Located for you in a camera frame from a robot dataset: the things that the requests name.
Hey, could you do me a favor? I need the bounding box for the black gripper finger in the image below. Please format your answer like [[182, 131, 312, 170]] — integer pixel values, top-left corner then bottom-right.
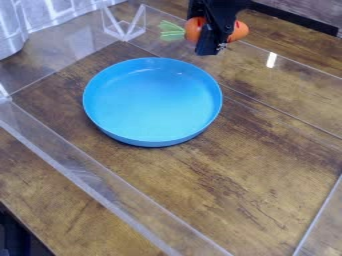
[[195, 24, 230, 56], [187, 0, 205, 19]]

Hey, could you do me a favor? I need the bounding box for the blue round tray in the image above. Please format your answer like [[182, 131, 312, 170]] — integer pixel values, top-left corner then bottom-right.
[[83, 57, 223, 147]]

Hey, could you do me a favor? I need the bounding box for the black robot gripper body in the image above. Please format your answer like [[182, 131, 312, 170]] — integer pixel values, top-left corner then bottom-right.
[[203, 0, 251, 34]]

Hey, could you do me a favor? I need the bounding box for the orange toy carrot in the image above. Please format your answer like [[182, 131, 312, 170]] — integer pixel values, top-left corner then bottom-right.
[[158, 17, 250, 43]]

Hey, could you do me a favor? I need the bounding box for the clear acrylic enclosure wall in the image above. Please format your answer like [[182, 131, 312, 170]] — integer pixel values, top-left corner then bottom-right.
[[0, 1, 342, 256]]

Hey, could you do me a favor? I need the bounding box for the white patterned curtain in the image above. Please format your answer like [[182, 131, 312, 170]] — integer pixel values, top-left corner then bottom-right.
[[0, 0, 127, 60]]

